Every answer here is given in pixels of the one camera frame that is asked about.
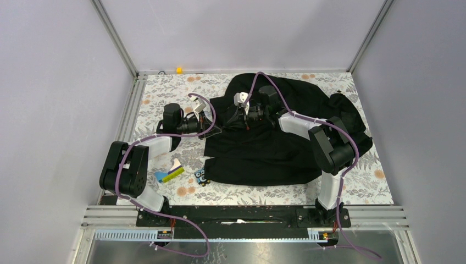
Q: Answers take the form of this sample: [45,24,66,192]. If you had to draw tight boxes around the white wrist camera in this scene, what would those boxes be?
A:
[189,95,206,119]
[234,92,250,115]

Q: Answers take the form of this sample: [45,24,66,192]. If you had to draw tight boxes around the small blue owl toy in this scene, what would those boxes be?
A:
[194,168,210,187]

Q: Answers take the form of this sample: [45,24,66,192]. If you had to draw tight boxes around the black zip jacket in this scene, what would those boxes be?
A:
[204,73,373,186]

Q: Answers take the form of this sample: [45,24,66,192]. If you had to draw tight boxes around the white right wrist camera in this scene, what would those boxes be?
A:
[234,92,250,115]

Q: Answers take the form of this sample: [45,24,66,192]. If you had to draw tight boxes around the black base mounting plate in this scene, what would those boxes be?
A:
[136,205,352,229]

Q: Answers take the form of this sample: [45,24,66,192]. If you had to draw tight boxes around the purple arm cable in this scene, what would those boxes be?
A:
[243,71,383,260]
[114,93,217,257]

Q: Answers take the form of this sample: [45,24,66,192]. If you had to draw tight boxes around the floral patterned table mat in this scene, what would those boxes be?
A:
[135,73,393,205]

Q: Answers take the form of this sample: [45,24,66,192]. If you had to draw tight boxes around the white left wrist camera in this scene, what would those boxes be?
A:
[189,95,206,119]

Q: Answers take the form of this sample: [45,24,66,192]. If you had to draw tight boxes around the aluminium frame corner post right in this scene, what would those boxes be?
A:
[346,0,396,74]

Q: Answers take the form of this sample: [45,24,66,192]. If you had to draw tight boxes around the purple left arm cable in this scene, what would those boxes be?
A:
[114,93,217,257]

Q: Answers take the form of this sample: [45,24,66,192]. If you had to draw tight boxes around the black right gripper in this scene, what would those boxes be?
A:
[226,106,269,130]

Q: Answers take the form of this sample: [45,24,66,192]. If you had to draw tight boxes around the aluminium frame corner post left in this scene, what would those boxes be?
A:
[90,0,138,78]

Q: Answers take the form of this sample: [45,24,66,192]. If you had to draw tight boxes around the aluminium frame corner post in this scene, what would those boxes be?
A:
[346,0,396,74]
[90,0,138,78]

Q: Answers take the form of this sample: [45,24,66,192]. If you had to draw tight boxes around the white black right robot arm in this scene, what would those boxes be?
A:
[226,86,359,227]

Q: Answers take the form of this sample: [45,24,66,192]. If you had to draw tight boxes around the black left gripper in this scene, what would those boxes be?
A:
[176,110,221,140]

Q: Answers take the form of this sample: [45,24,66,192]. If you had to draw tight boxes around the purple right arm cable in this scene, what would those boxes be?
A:
[243,71,383,260]

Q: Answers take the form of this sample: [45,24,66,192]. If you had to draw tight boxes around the blue paper scrap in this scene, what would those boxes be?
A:
[154,172,167,183]

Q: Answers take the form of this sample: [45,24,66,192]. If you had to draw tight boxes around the aluminium front frame rails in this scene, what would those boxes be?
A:
[73,205,420,263]

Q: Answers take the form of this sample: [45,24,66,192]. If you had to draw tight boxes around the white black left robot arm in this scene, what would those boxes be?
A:
[99,98,215,226]

